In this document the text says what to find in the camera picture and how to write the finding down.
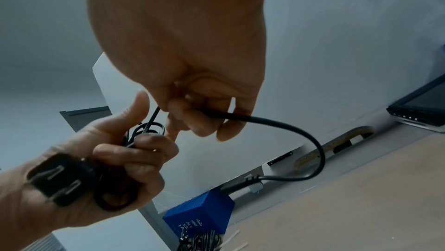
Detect grey window blinds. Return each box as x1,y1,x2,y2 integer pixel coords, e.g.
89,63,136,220
20,234,68,251

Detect black cable with two-pin plug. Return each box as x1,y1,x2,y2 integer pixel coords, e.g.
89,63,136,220
25,105,328,212

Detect person's right hand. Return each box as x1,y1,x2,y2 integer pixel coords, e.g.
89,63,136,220
83,0,274,142

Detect thick black power cable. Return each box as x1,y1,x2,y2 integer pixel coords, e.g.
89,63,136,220
177,230,197,251

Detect grey door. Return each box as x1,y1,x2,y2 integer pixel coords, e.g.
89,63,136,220
59,106,113,133

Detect small black screen device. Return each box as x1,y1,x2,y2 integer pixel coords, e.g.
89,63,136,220
386,73,445,135

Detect blue triangular box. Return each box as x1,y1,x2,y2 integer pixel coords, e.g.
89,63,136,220
162,189,236,238

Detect person's left hand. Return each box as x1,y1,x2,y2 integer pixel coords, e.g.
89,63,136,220
0,90,180,251

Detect light wooden table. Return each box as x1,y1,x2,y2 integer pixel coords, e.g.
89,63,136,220
215,131,445,251

